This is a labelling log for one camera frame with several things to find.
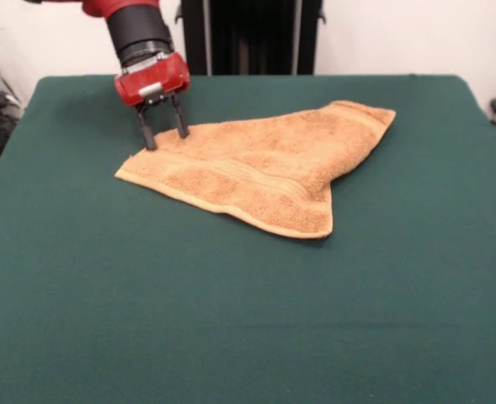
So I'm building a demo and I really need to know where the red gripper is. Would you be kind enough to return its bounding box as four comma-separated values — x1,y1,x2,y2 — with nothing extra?
113,52,190,152

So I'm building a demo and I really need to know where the orange terry towel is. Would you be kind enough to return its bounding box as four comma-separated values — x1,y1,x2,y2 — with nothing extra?
115,99,397,240

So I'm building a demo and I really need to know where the dark green table cloth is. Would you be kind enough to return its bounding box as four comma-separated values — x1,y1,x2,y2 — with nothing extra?
0,74,496,404

